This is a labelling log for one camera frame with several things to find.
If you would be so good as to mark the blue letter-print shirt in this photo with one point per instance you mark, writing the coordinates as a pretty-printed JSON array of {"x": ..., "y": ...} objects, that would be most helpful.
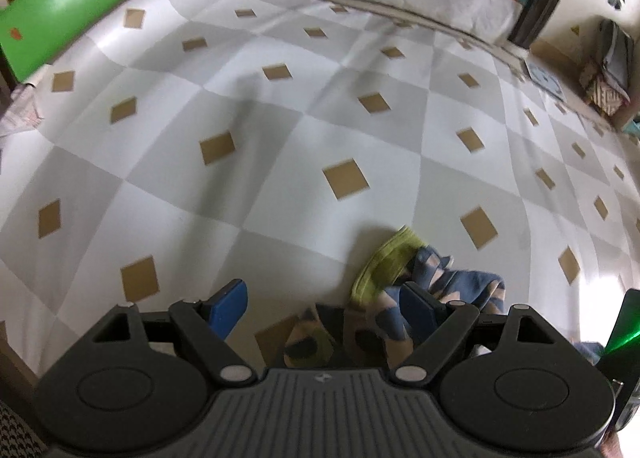
[{"x": 390, "y": 263}]

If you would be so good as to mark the checkered diamond-print tablecloth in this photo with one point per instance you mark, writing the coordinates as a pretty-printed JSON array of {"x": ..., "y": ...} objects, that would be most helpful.
[{"x": 250, "y": 138}]

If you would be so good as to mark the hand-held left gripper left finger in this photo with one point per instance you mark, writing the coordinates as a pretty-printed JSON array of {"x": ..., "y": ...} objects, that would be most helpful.
[{"x": 229, "y": 308}]

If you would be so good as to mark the pink striped cloth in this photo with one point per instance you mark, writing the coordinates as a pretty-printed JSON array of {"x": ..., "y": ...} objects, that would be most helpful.
[{"x": 20, "y": 110}]

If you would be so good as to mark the patterned woven bag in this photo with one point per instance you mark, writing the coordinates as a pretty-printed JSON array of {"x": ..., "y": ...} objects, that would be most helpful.
[{"x": 607, "y": 78}]

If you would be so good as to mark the blue white printed mat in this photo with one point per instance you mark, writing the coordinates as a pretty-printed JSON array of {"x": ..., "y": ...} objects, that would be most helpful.
[{"x": 545, "y": 80}]

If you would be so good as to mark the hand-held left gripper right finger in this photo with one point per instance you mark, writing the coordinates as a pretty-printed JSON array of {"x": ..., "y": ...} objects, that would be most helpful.
[{"x": 417, "y": 313}]

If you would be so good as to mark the green plastic chair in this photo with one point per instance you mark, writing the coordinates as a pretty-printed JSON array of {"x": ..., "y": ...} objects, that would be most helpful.
[{"x": 60, "y": 13}]

